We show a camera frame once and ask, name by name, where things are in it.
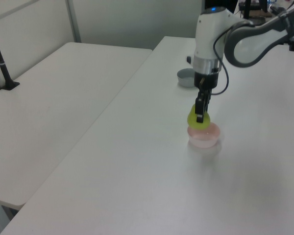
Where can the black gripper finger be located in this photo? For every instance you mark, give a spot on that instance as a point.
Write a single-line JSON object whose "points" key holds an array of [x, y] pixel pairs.
{"points": [[208, 101], [200, 110]]}

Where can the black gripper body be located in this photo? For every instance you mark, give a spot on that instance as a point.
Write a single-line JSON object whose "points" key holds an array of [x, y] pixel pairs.
{"points": [[207, 80]]}

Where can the green pear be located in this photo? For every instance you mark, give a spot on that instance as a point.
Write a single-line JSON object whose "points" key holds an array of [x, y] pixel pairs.
{"points": [[195, 123]]}

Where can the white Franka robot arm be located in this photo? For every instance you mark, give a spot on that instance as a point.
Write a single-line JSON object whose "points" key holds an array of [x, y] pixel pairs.
{"points": [[208, 39]]}

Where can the grey plastic bowl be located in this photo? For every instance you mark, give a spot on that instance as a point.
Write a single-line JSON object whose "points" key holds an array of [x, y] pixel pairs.
{"points": [[185, 78]]}

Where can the pink plastic bowl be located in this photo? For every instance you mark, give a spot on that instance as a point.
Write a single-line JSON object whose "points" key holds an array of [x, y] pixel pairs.
{"points": [[207, 138]]}

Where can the small dark object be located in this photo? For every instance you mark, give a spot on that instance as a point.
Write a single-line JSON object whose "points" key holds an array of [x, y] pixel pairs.
{"points": [[189, 59]]}

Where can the black background stand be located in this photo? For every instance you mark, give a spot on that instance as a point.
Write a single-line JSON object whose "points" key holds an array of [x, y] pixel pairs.
{"points": [[247, 8]]}

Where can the white side table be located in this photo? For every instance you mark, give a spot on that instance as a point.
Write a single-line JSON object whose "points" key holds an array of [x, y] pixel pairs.
{"points": [[63, 102]]}

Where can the black pole with clamp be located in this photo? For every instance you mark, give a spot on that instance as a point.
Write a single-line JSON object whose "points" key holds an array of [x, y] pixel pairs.
{"points": [[1, 63]]}

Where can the grey partition frame post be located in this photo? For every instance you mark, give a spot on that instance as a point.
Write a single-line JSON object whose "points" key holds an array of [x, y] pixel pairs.
{"points": [[73, 20]]}

